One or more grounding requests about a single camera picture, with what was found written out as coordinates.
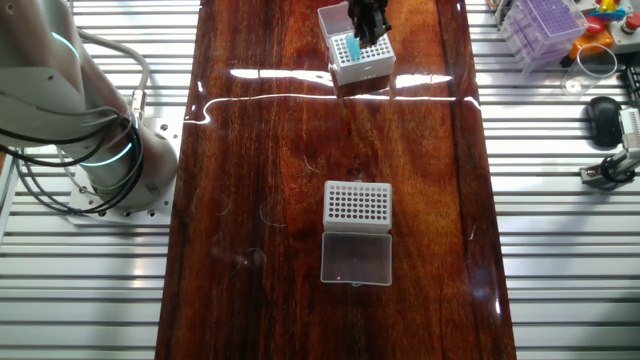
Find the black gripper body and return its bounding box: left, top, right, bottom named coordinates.
left=348, top=0, right=390, bottom=12

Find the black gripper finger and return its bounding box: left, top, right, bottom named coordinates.
left=368, top=9, right=394, bottom=45
left=348, top=9, right=373, bottom=51

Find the white pipette tip holder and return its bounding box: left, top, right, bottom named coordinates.
left=316, top=1, right=398, bottom=88
left=320, top=180, right=395, bottom=288

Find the purple pipette tip box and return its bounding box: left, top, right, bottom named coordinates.
left=496, top=0, right=590, bottom=76

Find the large brown wooden board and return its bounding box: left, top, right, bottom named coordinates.
left=154, top=0, right=517, bottom=360

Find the clear plastic cup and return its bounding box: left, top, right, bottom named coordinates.
left=559, top=43, right=619, bottom=97

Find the orange box red button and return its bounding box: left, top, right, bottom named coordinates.
left=559, top=14, right=615, bottom=69

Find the small colourful toy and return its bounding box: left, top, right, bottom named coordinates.
left=594, top=0, right=624, bottom=24

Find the black computer mouse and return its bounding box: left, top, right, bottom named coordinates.
left=585, top=96, right=624, bottom=149

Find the grey box red button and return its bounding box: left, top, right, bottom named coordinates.
left=610, top=12, right=640, bottom=55

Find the black keyboard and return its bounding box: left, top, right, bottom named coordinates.
left=621, top=65, right=640, bottom=109

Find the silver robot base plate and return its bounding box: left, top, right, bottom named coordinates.
left=67, top=117, right=184, bottom=224

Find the grey cable metal connector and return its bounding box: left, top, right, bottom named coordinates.
left=77, top=28, right=151, bottom=122

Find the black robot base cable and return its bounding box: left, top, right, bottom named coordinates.
left=0, top=102, right=146, bottom=219

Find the small silver mounted camera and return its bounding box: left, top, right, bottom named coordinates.
left=618, top=107, right=640, bottom=150

